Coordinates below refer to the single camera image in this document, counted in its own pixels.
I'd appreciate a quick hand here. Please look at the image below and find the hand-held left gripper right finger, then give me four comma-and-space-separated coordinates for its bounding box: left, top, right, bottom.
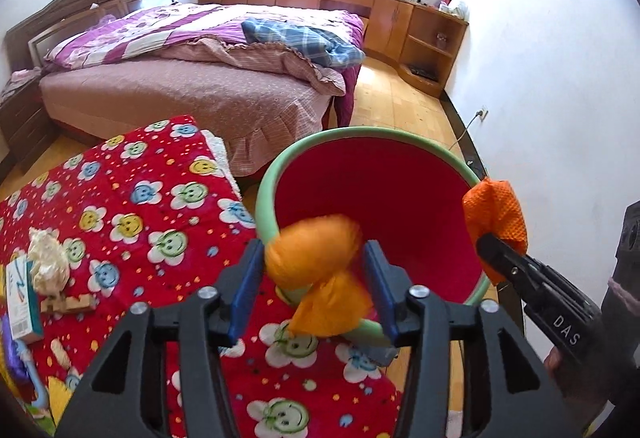
364, 240, 591, 438

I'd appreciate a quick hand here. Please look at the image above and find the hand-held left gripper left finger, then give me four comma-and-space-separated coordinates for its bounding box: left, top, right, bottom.
55, 238, 266, 438

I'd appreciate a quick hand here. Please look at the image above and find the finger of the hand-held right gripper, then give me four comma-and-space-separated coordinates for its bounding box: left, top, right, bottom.
475, 234, 603, 364

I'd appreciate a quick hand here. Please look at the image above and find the orange mesh net bag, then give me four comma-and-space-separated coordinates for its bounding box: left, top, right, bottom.
462, 178, 528, 286

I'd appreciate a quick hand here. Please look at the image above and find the orange plastic bag ball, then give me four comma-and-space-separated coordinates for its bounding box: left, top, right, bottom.
265, 214, 373, 338

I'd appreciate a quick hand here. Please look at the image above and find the red bucket with green rim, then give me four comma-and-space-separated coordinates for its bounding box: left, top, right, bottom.
255, 127, 493, 350

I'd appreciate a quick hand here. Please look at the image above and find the wooden puzzle block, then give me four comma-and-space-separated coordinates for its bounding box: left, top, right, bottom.
42, 293, 96, 313

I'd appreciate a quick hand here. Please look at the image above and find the white cardboard box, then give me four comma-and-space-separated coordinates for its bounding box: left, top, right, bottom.
5, 260, 45, 344

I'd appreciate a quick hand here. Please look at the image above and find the light blue plastic piece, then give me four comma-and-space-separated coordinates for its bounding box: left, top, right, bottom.
17, 340, 51, 411

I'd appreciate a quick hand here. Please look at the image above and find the purple plastic wrapper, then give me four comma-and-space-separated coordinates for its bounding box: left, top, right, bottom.
0, 315, 31, 384

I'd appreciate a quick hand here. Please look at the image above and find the person's right hand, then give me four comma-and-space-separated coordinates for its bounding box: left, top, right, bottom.
544, 347, 576, 386

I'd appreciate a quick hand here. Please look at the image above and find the red smiley flower blanket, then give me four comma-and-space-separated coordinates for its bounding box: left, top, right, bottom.
0, 115, 403, 438

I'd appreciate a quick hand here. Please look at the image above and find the peanut in shell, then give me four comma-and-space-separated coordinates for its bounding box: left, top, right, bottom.
51, 339, 74, 369

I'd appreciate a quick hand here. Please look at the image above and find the wooden bed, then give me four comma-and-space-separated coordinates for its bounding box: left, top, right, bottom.
5, 0, 368, 176

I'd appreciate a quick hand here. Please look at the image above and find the black device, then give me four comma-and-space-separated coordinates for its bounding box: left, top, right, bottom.
406, 64, 440, 81

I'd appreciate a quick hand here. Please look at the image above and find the blue plaid blanket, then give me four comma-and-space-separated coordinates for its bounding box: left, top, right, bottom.
241, 18, 366, 67

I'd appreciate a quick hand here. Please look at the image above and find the white plastic bag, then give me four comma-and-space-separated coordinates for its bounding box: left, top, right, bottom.
437, 0, 470, 21

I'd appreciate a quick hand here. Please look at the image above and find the long wooden cabinet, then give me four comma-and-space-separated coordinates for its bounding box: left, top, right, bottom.
197, 0, 470, 99

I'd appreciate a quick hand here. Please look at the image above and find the purple floral quilt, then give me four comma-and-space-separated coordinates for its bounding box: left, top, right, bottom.
42, 2, 366, 98

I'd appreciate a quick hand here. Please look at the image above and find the dark wooden nightstand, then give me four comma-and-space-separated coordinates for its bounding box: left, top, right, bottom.
0, 72, 51, 176

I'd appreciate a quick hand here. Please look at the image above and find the pink cloth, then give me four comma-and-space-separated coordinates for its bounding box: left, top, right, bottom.
0, 68, 43, 96

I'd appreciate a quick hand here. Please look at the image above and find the grey power cable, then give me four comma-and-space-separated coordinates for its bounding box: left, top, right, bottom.
447, 115, 482, 153

